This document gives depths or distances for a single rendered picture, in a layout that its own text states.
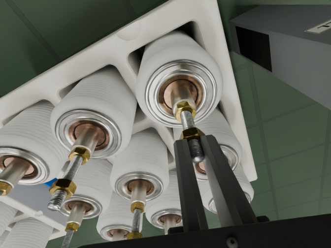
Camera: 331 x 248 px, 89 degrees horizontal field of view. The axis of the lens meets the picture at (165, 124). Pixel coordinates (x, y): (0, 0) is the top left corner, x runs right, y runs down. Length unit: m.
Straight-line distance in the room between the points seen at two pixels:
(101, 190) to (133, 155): 0.09
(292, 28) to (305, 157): 0.61
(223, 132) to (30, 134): 0.25
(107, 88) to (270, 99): 0.45
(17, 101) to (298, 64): 0.38
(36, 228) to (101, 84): 0.47
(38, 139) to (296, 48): 0.33
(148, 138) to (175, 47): 0.17
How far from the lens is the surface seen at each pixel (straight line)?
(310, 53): 0.24
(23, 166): 0.30
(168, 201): 0.34
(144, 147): 0.28
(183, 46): 0.17
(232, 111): 0.30
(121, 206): 0.40
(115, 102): 0.21
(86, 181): 0.33
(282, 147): 0.72
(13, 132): 0.29
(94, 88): 0.22
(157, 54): 0.17
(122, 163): 0.27
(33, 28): 0.49
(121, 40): 0.24
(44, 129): 0.29
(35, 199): 0.58
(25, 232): 0.62
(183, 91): 0.17
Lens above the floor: 0.41
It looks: 55 degrees down
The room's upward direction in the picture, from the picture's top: 175 degrees clockwise
